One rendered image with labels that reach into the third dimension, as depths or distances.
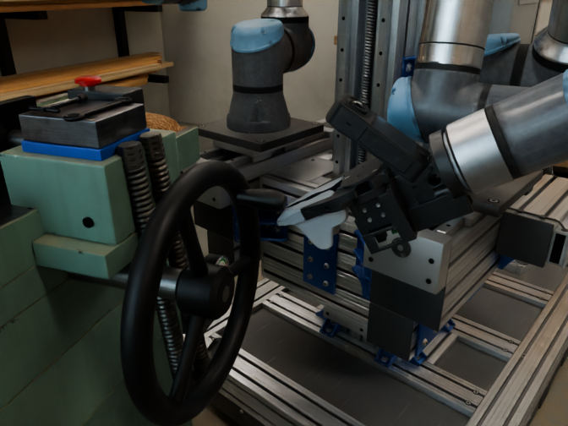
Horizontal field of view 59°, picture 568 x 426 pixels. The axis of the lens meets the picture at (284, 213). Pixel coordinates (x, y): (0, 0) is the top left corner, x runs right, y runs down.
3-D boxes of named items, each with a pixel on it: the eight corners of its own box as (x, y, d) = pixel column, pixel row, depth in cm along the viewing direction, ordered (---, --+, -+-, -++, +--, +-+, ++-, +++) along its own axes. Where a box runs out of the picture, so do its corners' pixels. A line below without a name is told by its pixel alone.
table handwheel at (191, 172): (236, 424, 64) (112, 446, 38) (105, 387, 70) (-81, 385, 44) (285, 214, 72) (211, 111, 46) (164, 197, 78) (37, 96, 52)
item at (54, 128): (101, 161, 50) (93, 106, 47) (14, 150, 53) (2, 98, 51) (169, 128, 61) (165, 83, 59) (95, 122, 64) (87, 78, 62)
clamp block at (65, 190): (114, 248, 52) (101, 166, 48) (13, 230, 56) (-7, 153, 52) (184, 197, 65) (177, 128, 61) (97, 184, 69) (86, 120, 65)
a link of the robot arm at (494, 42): (439, 106, 92) (450, 28, 87) (518, 114, 86) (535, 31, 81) (423, 120, 83) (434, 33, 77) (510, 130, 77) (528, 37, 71)
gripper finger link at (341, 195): (302, 226, 54) (375, 197, 49) (295, 215, 53) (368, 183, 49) (314, 209, 58) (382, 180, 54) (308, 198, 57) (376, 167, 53)
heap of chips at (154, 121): (161, 139, 78) (159, 122, 77) (95, 133, 82) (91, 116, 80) (188, 127, 85) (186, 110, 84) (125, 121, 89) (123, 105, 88)
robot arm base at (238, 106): (258, 114, 128) (257, 74, 124) (303, 123, 119) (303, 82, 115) (213, 125, 118) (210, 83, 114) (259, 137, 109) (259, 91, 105)
